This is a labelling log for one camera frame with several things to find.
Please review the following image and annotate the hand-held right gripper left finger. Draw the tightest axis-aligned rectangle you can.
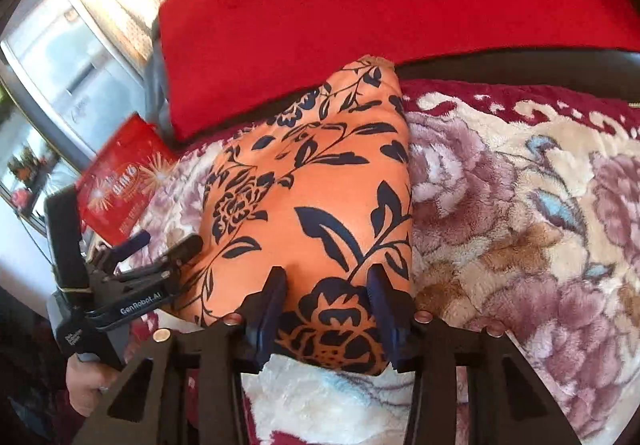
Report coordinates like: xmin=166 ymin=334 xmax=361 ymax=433
xmin=70 ymin=266 xmax=288 ymax=445

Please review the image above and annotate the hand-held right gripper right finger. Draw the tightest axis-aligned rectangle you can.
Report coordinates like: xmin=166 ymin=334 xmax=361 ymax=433
xmin=366 ymin=264 xmax=583 ymax=445

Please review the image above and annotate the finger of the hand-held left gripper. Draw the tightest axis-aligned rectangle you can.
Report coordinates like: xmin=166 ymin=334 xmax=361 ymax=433
xmin=92 ymin=230 xmax=152 ymax=276
xmin=117 ymin=233 xmax=204 ymax=283

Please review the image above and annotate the orange floral garment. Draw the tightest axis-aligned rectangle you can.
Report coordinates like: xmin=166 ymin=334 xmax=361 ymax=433
xmin=175 ymin=55 xmax=415 ymax=376

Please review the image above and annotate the person's left hand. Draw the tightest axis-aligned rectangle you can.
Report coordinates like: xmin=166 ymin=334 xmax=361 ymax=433
xmin=66 ymin=354 xmax=122 ymax=418

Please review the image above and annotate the red tin box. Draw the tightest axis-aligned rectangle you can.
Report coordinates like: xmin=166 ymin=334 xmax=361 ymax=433
xmin=75 ymin=112 xmax=178 ymax=246

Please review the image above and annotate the artificial flower arrangement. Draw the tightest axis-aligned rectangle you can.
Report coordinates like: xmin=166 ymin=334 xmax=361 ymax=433
xmin=9 ymin=146 xmax=52 ymax=182

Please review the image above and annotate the floral plush blanket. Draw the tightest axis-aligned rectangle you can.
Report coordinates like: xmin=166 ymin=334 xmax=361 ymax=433
xmin=125 ymin=78 xmax=640 ymax=445

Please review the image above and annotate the silver floor-standing air conditioner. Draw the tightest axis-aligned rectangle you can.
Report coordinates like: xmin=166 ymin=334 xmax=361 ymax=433
xmin=0 ymin=0 xmax=153 ymax=166

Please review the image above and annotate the black leather sofa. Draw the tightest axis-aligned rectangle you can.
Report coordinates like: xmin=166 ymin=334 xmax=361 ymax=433
xmin=395 ymin=46 xmax=640 ymax=101

